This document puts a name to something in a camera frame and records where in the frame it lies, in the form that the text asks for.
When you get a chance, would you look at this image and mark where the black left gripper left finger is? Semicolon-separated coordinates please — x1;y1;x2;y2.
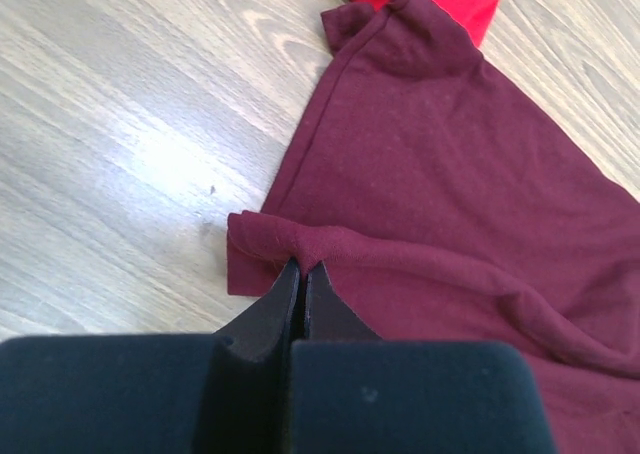
1;262;300;453

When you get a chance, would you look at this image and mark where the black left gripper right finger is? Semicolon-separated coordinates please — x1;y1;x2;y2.
287;265;556;453

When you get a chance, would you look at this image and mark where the maroon t shirt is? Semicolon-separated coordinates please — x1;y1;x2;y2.
227;0;639;453

